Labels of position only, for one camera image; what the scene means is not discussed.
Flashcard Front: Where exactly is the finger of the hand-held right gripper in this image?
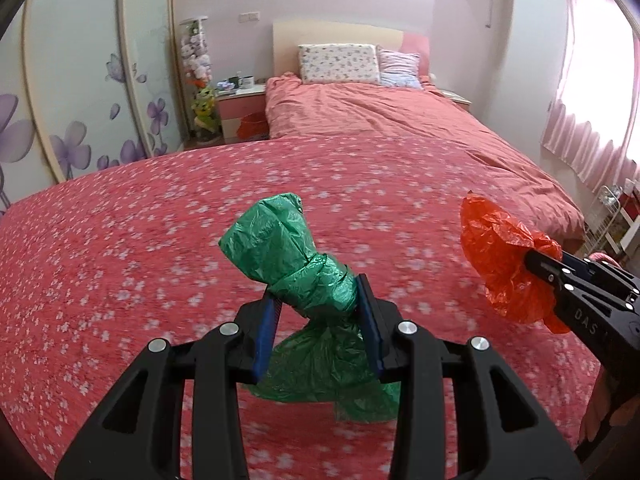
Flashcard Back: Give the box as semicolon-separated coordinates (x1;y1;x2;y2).
561;253;593;275
524;248;573;308

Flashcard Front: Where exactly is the white wire rack cart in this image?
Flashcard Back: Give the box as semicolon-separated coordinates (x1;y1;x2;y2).
582;185;640;261

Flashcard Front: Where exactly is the green plush toy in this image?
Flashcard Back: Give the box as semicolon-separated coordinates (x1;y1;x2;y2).
190;85;221;133

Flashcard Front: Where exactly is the pink nightstand with mugs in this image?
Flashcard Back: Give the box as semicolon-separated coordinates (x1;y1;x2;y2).
215;84;268;145

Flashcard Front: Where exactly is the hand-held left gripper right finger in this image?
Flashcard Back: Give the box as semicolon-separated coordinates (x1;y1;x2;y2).
356;275;584;480

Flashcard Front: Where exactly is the wardrobe with purple flowers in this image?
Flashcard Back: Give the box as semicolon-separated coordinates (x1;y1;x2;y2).
0;0;187;216

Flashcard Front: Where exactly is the cream and pink headboard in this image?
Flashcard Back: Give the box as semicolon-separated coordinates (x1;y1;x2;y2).
272;20;431;81

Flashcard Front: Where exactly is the white floral pillow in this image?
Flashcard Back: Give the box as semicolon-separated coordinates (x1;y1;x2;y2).
298;43;381;86

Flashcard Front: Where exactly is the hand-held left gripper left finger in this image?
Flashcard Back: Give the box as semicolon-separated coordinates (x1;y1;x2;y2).
55;296;282;480

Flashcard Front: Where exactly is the red bag beside nightstand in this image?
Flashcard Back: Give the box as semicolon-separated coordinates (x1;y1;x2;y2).
236;112;271;143

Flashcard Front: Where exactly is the green plastic bag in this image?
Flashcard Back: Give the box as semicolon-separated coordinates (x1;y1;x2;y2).
219;192;401;423

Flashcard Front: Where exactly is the pink striped pillow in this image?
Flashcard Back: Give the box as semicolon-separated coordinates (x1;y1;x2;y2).
376;46;425;90

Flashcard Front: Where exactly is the clear tube of plush toys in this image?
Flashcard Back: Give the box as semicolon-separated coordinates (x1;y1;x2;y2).
179;17;213;86

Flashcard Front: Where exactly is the pink curtain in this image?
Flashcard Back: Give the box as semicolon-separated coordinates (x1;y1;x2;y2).
540;0;640;183

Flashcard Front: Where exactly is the red floral tablecloth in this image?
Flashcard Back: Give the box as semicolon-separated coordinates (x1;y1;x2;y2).
0;132;606;480

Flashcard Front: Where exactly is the orange plastic bag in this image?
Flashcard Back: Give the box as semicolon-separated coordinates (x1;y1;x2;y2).
459;195;573;335

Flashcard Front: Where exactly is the person's right hand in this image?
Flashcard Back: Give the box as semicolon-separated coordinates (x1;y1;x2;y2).
579;371;627;445

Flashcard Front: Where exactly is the salmon duvet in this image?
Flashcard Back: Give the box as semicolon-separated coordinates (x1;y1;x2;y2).
264;72;586;253

